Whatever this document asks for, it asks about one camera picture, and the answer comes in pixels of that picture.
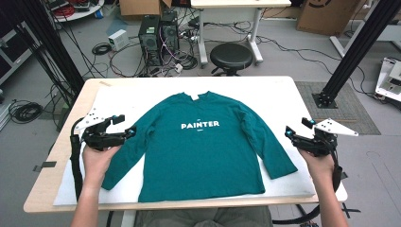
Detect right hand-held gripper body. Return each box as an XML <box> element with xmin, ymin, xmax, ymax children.
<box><xmin>291</xmin><ymin>118</ymin><xmax>359</xmax><ymax>158</ymax></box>

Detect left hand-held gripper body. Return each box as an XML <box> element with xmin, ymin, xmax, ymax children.
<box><xmin>69</xmin><ymin>107</ymin><xmax>129</xmax><ymax>151</ymax></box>

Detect teal long-sleeved shirt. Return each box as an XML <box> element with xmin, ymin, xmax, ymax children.
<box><xmin>101</xmin><ymin>90</ymin><xmax>299</xmax><ymax>203</ymax></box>

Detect person's right hand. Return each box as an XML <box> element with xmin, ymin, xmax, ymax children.
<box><xmin>298</xmin><ymin>148</ymin><xmax>336</xmax><ymax>187</ymax></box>

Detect person's left hand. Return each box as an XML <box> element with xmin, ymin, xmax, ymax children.
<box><xmin>81</xmin><ymin>143</ymin><xmax>122</xmax><ymax>190</ymax></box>

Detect white foam mat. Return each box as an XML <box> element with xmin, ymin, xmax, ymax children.
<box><xmin>52</xmin><ymin>82</ymin><xmax>317</xmax><ymax>206</ymax></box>

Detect grey floor mat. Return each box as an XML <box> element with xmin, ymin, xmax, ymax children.
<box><xmin>294</xmin><ymin>80</ymin><xmax>382</xmax><ymax>136</ymax></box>

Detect black tape strip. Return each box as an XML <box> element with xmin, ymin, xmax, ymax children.
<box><xmin>32</xmin><ymin>161</ymin><xmax>58</xmax><ymax>173</ymax></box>

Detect light wooden table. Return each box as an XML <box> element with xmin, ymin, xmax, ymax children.
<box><xmin>23</xmin><ymin>75</ymin><xmax>349</xmax><ymax>214</ymax></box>

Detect small white box device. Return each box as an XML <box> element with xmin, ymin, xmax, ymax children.
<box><xmin>108</xmin><ymin>28</ymin><xmax>131</xmax><ymax>52</ymax></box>

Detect black computer tower green sticker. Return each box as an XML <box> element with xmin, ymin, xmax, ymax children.
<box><xmin>137</xmin><ymin>14</ymin><xmax>163</xmax><ymax>68</ymax></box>

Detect white flat device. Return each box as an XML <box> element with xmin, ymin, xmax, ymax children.
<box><xmin>375</xmin><ymin>57</ymin><xmax>401</xmax><ymax>104</ymax></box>

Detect black round stool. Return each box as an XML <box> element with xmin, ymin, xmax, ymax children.
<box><xmin>209</xmin><ymin>42</ymin><xmax>254</xmax><ymax>77</ymax></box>

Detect large cardboard box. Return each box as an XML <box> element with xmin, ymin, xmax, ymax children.
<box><xmin>296</xmin><ymin>0</ymin><xmax>364</xmax><ymax>37</ymax></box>

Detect person's grey-green pants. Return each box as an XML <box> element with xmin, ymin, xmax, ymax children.
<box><xmin>133</xmin><ymin>205</ymin><xmax>274</xmax><ymax>227</ymax></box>

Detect round white table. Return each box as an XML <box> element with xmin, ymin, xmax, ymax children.
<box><xmin>44</xmin><ymin>0</ymin><xmax>106</xmax><ymax>24</ymax></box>

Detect small cardboard box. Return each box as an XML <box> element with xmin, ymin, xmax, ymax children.
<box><xmin>118</xmin><ymin>0</ymin><xmax>173</xmax><ymax>18</ymax></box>

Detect grey metal rack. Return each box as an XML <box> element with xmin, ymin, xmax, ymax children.
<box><xmin>0</xmin><ymin>22</ymin><xmax>41</xmax><ymax>86</ymax></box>

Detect white desk with legs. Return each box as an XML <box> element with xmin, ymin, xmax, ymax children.
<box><xmin>189</xmin><ymin>0</ymin><xmax>292</xmax><ymax>68</ymax></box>

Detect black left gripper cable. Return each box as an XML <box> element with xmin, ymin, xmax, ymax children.
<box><xmin>69</xmin><ymin>116</ymin><xmax>85</xmax><ymax>202</ymax></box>

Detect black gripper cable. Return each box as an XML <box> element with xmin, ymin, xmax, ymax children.
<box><xmin>69</xmin><ymin>116</ymin><xmax>85</xmax><ymax>202</ymax></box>
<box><xmin>272</xmin><ymin>150</ymin><xmax>344</xmax><ymax>226</ymax></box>

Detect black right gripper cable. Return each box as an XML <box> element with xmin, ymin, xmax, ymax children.
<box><xmin>272</xmin><ymin>150</ymin><xmax>344</xmax><ymax>226</ymax></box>

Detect small black cable coil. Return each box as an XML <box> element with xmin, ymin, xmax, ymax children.
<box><xmin>91</xmin><ymin>42</ymin><xmax>113</xmax><ymax>57</ymax></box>

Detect large black cable coil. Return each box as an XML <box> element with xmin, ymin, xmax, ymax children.
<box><xmin>8</xmin><ymin>99</ymin><xmax>44</xmax><ymax>125</ymax></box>

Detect white desk frame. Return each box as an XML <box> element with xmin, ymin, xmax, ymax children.
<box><xmin>329</xmin><ymin>23</ymin><xmax>401</xmax><ymax>60</ymax></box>

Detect tangle of floor cables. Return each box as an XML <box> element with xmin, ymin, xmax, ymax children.
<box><xmin>108</xmin><ymin>18</ymin><xmax>201</xmax><ymax>79</ymax></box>

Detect black metal stand with cables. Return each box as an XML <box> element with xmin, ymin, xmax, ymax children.
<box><xmin>12</xmin><ymin>0</ymin><xmax>87</xmax><ymax>110</ymax></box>

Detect red cable bundle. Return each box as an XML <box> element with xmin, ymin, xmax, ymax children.
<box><xmin>52</xmin><ymin>4</ymin><xmax>77</xmax><ymax>18</ymax></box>

